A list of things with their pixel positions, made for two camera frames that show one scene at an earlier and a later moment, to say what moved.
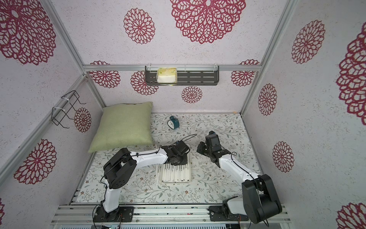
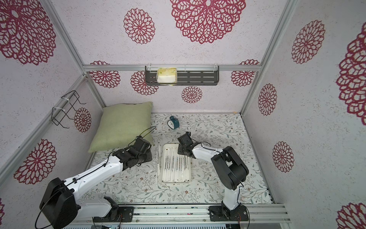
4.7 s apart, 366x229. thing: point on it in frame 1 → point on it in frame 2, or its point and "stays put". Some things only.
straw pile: (164, 172) stays put
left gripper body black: (182, 160) → (145, 158)
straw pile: (168, 171) stays put
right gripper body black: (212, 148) → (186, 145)
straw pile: (184, 172) stays put
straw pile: (173, 172) stays put
